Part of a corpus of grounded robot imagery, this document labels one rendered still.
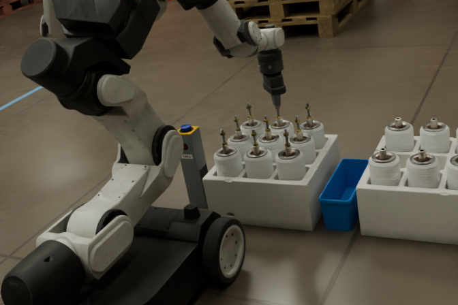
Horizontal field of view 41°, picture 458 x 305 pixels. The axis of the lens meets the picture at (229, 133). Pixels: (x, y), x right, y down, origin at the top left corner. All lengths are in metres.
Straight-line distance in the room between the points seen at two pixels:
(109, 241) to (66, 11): 0.63
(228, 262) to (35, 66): 0.82
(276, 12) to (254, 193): 2.43
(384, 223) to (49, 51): 1.14
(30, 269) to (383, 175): 1.07
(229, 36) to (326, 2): 2.43
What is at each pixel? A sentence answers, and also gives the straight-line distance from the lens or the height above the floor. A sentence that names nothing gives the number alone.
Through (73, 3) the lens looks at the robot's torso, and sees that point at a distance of 1.73.
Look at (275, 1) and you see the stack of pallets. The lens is 4.38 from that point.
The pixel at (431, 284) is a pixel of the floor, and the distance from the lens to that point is 1.88.
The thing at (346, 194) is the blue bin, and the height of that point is 0.00.
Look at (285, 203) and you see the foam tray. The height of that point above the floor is 0.10.
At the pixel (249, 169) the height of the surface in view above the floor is 0.21.
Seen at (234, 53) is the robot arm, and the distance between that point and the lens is 1.98.
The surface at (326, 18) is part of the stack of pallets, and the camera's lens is 4.28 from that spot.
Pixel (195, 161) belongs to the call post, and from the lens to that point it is 2.29.
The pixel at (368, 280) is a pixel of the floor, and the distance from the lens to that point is 1.90.
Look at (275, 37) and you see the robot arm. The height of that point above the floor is 0.61.
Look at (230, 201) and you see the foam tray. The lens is 2.20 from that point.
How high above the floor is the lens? 1.16
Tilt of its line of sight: 23 degrees down
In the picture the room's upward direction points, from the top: 11 degrees counter-clockwise
